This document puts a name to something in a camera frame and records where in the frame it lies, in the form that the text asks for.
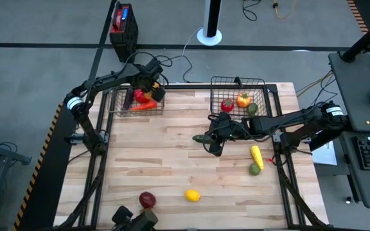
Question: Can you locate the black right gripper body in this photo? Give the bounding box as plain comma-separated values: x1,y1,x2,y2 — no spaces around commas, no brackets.
209,111,249,142

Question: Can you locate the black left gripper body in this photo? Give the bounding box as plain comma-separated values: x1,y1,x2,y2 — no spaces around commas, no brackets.
132,58,165,92

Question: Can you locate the orange yellow potato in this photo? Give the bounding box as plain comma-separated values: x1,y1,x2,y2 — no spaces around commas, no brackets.
143,81,161,100

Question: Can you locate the orange carrot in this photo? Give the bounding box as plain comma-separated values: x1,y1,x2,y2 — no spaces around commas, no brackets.
129,100,158,112

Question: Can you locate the red bell pepper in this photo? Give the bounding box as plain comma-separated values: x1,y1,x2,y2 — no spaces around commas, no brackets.
134,89,151,105

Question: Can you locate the dark green cucumber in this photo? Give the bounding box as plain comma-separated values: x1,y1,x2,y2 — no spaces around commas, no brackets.
191,134,216,144

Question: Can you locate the red tomato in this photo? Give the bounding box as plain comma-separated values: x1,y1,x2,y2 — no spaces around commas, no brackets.
220,98,235,113

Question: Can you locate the purple eggplant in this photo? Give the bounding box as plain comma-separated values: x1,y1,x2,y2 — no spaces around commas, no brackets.
121,87,135,112

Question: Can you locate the green avocado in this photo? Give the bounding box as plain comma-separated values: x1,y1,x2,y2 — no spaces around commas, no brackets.
247,102,259,117

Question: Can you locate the yellow corn cob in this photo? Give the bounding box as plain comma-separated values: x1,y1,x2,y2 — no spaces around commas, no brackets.
250,144,265,171

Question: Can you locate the green lime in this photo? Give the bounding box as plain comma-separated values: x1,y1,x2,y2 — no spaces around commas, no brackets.
248,162,261,176

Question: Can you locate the yellow lemon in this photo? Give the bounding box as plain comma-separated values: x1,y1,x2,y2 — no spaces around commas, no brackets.
184,189,201,203

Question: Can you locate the dark red apple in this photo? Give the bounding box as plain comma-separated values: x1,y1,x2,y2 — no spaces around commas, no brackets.
138,191,157,210

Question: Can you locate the red black toolbox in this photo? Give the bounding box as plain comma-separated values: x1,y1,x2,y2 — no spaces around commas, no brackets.
109,2,139,64

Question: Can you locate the dark grey desk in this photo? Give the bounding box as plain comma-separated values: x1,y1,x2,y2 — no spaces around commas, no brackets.
328,51,370,133

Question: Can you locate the bronze wire basket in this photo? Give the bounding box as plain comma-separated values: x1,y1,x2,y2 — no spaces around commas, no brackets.
107,83,166,117

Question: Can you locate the black aluminium table frame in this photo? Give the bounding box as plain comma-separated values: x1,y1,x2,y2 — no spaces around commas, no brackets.
55,83,330,231

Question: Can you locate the black floor cable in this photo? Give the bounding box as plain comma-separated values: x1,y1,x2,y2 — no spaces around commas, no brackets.
164,55,194,83

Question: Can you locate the white power cable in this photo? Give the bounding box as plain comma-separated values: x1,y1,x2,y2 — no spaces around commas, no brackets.
164,27,202,65

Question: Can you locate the black wire basket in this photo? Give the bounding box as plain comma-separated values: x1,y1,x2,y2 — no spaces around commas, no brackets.
209,75,269,120

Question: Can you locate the yellow cable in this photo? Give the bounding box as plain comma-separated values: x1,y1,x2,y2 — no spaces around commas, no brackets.
272,0,298,20
295,71,334,94

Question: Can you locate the black cable loop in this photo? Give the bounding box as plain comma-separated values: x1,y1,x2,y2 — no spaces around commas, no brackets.
242,0,258,22

